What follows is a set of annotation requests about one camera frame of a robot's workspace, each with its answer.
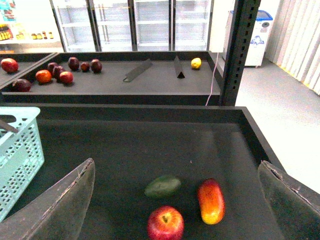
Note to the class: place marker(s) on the red apple front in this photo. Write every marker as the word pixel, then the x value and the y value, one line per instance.
pixel 66 77

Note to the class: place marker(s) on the black metal rack post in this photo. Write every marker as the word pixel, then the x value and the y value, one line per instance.
pixel 241 29

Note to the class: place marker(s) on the black triangular divider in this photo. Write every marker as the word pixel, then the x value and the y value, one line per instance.
pixel 178 68

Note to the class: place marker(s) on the green avocado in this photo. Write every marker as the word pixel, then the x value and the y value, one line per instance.
pixel 163 186

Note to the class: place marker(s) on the dark red apple right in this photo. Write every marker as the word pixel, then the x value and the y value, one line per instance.
pixel 96 66

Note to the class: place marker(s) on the small dark red apple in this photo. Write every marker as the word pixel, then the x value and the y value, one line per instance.
pixel 85 67

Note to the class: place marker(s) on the bottles on store shelf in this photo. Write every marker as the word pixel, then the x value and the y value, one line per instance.
pixel 17 32

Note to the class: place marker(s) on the black flat divider strip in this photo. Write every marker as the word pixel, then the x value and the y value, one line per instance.
pixel 145 65

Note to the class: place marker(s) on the dark red apple pair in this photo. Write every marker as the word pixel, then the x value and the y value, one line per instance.
pixel 55 70

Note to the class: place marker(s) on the red yellow mango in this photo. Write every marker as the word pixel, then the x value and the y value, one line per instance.
pixel 211 201

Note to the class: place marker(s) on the near black display tray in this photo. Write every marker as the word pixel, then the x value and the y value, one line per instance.
pixel 132 145

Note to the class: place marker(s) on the dark apple near edge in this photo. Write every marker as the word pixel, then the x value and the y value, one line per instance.
pixel 21 85

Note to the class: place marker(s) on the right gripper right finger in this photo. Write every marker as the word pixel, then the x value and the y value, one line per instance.
pixel 295 207

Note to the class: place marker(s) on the orange red tomato fruit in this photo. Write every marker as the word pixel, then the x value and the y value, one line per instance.
pixel 43 76

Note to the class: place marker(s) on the light blue plastic basket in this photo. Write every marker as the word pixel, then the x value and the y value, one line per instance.
pixel 21 154

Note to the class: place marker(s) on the glass door refrigerators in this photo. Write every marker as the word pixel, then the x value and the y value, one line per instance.
pixel 133 25

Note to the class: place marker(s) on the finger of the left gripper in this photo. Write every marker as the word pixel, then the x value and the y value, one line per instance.
pixel 8 127

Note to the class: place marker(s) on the far black display tray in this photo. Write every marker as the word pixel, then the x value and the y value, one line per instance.
pixel 158 85

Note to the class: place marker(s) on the dark red apple back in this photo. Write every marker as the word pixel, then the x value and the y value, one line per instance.
pixel 73 63

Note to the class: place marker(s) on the black display tray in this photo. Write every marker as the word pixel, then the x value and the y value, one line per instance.
pixel 158 85
pixel 132 145

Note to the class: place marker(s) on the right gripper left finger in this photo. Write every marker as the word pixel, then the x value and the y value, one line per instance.
pixel 56 214

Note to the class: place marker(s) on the yellow lemon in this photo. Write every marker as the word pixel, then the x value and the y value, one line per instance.
pixel 196 63

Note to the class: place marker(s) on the white chest freezer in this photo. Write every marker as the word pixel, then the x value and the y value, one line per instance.
pixel 259 39

